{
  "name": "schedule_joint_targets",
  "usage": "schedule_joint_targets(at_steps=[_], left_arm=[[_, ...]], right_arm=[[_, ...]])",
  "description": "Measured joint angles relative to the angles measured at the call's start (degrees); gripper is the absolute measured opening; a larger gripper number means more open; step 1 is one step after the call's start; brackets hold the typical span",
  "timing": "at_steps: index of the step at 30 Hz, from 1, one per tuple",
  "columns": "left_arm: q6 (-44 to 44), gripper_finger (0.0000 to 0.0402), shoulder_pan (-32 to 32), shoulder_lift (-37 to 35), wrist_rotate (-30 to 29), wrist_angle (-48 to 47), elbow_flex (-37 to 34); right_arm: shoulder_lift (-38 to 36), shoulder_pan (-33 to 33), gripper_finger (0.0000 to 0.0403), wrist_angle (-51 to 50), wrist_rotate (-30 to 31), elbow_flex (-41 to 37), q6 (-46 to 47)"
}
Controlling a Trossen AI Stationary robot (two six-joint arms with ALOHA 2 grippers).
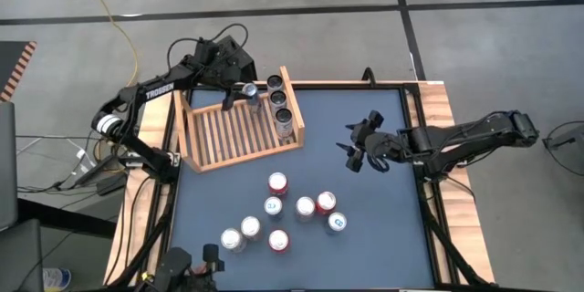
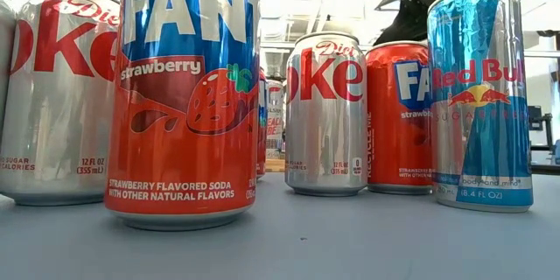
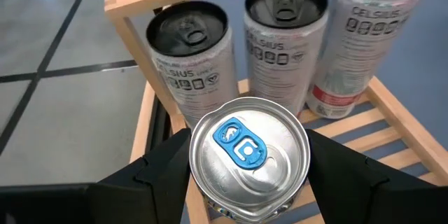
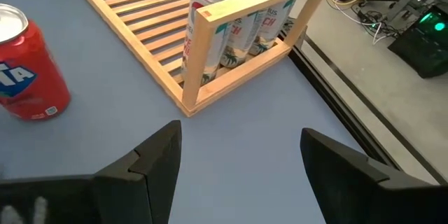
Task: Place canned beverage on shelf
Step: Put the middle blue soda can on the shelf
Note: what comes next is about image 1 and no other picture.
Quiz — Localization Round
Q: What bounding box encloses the black striped-edge floor mat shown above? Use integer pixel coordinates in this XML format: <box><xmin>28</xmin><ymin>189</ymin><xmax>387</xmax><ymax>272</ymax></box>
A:
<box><xmin>0</xmin><ymin>40</ymin><xmax>37</xmax><ymax>104</ymax></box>

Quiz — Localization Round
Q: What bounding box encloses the black floor bar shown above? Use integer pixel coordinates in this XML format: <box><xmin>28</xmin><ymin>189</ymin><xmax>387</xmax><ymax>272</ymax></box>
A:
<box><xmin>16</xmin><ymin>196</ymin><xmax>119</xmax><ymax>240</ymax></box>

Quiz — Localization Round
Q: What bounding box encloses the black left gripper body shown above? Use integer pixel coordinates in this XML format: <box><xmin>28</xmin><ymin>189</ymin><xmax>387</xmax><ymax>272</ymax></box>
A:
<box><xmin>214</xmin><ymin>57</ymin><xmax>250</xmax><ymax>89</ymax></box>

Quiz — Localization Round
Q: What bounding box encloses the silver Diet Coke can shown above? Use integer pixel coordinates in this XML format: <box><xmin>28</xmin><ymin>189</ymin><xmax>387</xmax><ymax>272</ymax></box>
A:
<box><xmin>295</xmin><ymin>196</ymin><xmax>317</xmax><ymax>221</ymax></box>
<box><xmin>220</xmin><ymin>227</ymin><xmax>247</xmax><ymax>255</ymax></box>
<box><xmin>240</xmin><ymin>215</ymin><xmax>263</xmax><ymax>241</ymax></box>

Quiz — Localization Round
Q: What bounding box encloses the wooden slatted shelf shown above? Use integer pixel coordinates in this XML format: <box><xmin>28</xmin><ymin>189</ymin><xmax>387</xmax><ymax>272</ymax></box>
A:
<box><xmin>172</xmin><ymin>65</ymin><xmax>307</xmax><ymax>174</ymax></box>

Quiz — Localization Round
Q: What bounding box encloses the white cable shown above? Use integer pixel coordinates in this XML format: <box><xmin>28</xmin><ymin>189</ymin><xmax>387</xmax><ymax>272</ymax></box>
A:
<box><xmin>68</xmin><ymin>139</ymin><xmax>98</xmax><ymax>170</ymax></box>

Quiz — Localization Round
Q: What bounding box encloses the plastic bottle blue label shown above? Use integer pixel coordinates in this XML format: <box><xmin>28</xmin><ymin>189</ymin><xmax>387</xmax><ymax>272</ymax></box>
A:
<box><xmin>43</xmin><ymin>267</ymin><xmax>73</xmax><ymax>292</ymax></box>

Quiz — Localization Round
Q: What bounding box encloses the yellow floor cable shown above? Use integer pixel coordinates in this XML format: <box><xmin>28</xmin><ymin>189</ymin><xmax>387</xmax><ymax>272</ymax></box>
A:
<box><xmin>72</xmin><ymin>0</ymin><xmax>140</xmax><ymax>88</ymax></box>

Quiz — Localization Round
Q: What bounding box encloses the grey stand base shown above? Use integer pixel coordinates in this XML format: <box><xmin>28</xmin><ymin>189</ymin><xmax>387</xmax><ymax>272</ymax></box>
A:
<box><xmin>542</xmin><ymin>123</ymin><xmax>584</xmax><ymax>151</ymax></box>

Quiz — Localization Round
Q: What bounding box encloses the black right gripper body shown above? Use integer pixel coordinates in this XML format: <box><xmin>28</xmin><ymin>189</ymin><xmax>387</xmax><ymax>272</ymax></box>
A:
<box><xmin>347</xmin><ymin>120</ymin><xmax>403</xmax><ymax>173</ymax></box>

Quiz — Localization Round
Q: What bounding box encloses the black floor cable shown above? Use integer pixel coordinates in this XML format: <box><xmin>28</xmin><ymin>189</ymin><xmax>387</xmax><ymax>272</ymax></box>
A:
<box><xmin>16</xmin><ymin>163</ymin><xmax>99</xmax><ymax>193</ymax></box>

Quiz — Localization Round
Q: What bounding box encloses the black perforated box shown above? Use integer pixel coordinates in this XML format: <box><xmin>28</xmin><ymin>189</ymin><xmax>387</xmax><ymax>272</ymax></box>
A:
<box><xmin>136</xmin><ymin>35</ymin><xmax>258</xmax><ymax>101</ymax></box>

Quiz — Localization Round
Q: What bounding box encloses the black metal table frame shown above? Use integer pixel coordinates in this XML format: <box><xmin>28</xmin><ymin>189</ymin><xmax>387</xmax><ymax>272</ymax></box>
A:
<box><xmin>136</xmin><ymin>80</ymin><xmax>462</xmax><ymax>292</ymax></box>

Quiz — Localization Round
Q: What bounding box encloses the red Fanta strawberry can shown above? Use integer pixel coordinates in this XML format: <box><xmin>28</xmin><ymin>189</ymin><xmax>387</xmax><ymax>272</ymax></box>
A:
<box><xmin>267</xmin><ymin>229</ymin><xmax>291</xmax><ymax>254</ymax></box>
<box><xmin>315</xmin><ymin>190</ymin><xmax>338</xmax><ymax>215</ymax></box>
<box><xmin>267</xmin><ymin>171</ymin><xmax>289</xmax><ymax>197</ymax></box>

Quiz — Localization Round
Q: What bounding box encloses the black looped cable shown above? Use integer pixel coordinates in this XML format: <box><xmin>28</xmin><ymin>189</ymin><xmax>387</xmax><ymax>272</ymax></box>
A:
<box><xmin>541</xmin><ymin>120</ymin><xmax>584</xmax><ymax>200</ymax></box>

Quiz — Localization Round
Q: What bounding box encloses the blue silver Red Bull can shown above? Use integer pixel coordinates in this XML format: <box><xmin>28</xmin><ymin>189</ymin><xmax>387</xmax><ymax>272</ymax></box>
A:
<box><xmin>263</xmin><ymin>195</ymin><xmax>284</xmax><ymax>220</ymax></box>
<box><xmin>327</xmin><ymin>211</ymin><xmax>349</xmax><ymax>235</ymax></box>
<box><xmin>241</xmin><ymin>81</ymin><xmax>265</xmax><ymax>115</ymax></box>

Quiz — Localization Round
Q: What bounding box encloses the black-lidded white Celsius can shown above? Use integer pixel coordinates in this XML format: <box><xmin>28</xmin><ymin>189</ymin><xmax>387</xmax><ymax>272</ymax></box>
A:
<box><xmin>274</xmin><ymin>108</ymin><xmax>296</xmax><ymax>141</ymax></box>
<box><xmin>266</xmin><ymin>74</ymin><xmax>285</xmax><ymax>95</ymax></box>
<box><xmin>268</xmin><ymin>89</ymin><xmax>288</xmax><ymax>115</ymax></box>

